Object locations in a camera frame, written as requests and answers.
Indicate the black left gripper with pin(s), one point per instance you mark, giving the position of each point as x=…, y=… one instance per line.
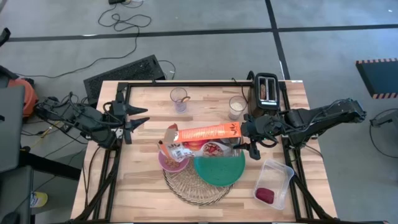
x=117, y=112

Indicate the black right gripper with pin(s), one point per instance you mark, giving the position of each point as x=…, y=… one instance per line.
x=261, y=129

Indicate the orange pumpkin cereal box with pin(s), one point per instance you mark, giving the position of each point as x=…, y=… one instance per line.
x=208, y=133

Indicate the pink plastic bowl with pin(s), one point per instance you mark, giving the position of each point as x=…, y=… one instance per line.
x=172, y=166

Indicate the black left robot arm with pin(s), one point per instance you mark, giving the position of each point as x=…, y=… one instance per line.
x=81, y=119

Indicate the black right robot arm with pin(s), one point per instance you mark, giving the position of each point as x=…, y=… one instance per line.
x=320, y=119

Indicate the green plastic plate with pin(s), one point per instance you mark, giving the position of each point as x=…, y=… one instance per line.
x=219, y=171

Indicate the clear plastic container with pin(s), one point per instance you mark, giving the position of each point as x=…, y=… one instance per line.
x=275, y=177

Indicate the clear glass of milk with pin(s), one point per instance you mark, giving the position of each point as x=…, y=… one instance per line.
x=237, y=107

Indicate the black toaster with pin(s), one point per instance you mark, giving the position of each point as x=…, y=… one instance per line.
x=256, y=105

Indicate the black perforated floor panel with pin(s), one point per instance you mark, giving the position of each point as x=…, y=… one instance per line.
x=124, y=74

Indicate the clear glass with spoon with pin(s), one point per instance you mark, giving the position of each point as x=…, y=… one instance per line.
x=178, y=101

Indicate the round woven straw placemat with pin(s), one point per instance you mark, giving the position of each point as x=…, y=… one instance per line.
x=192, y=193

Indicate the orange vacuum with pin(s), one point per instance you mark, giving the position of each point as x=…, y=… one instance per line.
x=29, y=96

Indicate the black power strip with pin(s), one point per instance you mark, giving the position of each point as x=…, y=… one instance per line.
x=116, y=1

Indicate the grey cabinet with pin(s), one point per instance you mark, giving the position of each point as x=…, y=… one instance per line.
x=11, y=127

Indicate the yellow and white floor object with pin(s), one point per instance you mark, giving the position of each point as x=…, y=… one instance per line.
x=38, y=200

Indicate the blue mat with striped edge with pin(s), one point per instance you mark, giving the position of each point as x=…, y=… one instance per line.
x=381, y=79

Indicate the black metal table frame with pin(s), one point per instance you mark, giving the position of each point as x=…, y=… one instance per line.
x=192, y=84

